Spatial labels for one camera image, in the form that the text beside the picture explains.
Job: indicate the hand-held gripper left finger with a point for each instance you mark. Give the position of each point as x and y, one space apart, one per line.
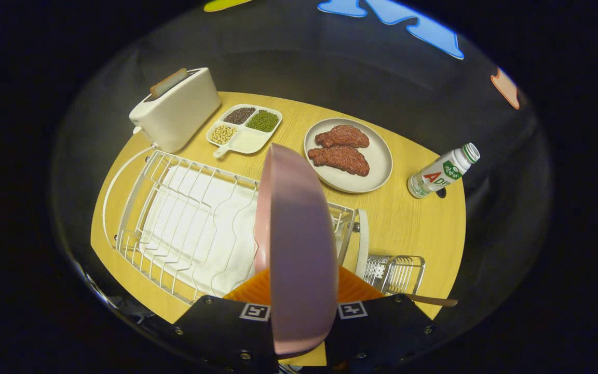
221 332

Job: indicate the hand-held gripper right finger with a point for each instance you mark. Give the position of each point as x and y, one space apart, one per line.
382 332

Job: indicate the pink plate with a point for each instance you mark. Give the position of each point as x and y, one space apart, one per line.
299 249

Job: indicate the grey round plate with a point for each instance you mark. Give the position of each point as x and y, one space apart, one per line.
377 161

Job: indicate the white green-label drink bottle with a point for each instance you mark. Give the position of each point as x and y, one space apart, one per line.
439 174

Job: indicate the brown meat piece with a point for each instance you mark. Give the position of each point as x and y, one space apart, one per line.
340 160
343 136

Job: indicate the white divided bean tray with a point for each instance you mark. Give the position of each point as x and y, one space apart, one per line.
247 140

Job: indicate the white toaster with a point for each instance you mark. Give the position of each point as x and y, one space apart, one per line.
179 117

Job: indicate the brown toast slice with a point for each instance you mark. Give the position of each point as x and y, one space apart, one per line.
168 83

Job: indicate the black backdrop cloth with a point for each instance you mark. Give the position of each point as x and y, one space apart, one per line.
288 62

